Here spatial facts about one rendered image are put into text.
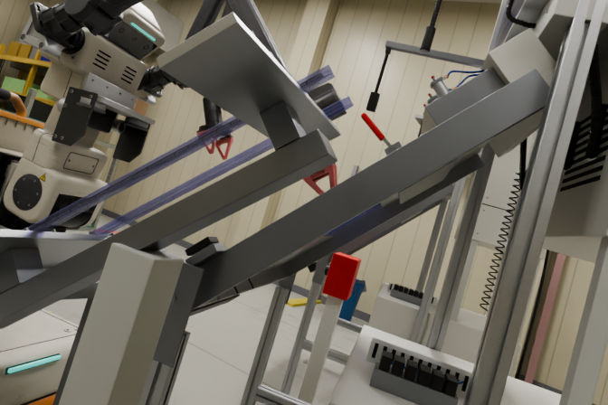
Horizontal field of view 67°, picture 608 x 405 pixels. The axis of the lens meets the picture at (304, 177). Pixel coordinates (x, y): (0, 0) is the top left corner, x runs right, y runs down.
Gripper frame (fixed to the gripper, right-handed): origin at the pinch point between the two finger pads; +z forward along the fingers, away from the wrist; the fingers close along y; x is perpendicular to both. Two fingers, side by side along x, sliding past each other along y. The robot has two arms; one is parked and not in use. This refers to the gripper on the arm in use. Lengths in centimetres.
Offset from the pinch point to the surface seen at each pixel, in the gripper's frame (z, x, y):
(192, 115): -255, 177, 473
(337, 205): 2.7, -1.5, -9.9
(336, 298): 22, 25, 94
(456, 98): -6.2, -28.1, -5.9
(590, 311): 33.4, -29.8, -8.4
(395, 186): 3.9, -11.8, -9.9
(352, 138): -114, -4, 417
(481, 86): -6.1, -32.8, -5.8
